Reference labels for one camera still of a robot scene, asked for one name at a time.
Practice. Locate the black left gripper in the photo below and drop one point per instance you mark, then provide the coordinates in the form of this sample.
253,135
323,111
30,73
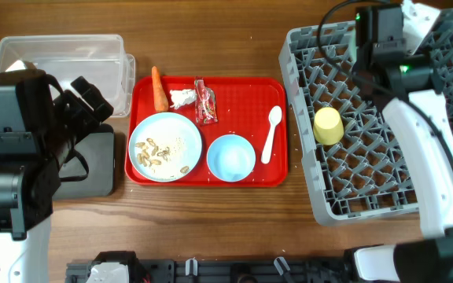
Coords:
86,123

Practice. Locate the light blue bowl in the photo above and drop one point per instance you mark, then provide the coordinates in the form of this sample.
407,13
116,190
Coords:
231,158

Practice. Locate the white plastic spoon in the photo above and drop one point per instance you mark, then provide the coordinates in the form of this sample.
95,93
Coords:
274,118

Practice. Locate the yellow plastic cup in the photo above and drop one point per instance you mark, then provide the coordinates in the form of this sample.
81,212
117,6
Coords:
328,127

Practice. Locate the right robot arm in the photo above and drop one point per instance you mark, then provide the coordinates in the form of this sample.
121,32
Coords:
407,89

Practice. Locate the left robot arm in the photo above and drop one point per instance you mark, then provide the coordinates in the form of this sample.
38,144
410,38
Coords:
40,126

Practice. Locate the grey dishwasher rack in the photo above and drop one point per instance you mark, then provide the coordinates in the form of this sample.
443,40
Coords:
364,175

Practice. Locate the clear plastic bin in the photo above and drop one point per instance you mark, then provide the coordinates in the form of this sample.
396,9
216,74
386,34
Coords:
100,59

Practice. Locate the black tray bin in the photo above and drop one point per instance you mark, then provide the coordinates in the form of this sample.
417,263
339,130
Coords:
98,150

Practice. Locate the orange carrot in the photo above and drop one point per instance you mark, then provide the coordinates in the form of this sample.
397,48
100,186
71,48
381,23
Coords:
159,96

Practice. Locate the crumpled white tissue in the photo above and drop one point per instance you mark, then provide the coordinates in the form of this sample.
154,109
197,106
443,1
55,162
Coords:
181,98

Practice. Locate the light blue plate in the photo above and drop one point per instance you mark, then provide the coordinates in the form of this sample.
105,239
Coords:
164,147

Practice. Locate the red snack wrapper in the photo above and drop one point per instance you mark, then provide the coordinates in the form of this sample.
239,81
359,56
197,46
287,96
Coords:
205,106

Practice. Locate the red plastic tray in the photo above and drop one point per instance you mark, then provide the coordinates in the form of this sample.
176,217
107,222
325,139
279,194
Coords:
242,105

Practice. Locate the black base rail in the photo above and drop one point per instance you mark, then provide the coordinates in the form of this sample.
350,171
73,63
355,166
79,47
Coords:
127,267

